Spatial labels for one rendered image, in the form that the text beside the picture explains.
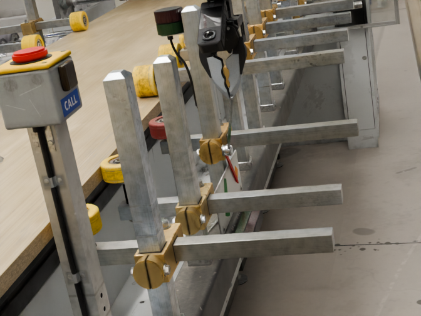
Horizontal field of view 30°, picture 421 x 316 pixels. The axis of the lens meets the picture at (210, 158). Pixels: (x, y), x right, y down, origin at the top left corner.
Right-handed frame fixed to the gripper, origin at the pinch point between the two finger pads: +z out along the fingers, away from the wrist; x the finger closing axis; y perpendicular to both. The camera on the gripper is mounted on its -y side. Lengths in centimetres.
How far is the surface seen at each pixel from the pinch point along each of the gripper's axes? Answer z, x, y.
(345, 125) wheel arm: 13.4, -20.3, 15.0
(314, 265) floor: 100, 5, 116
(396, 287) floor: 100, -25, 97
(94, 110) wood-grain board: 9, 42, 34
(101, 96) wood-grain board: 10, 45, 47
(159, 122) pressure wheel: 8.9, 20.0, 15.1
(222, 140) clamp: 12.8, 5.4, 10.7
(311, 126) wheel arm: 13.2, -13.2, 15.1
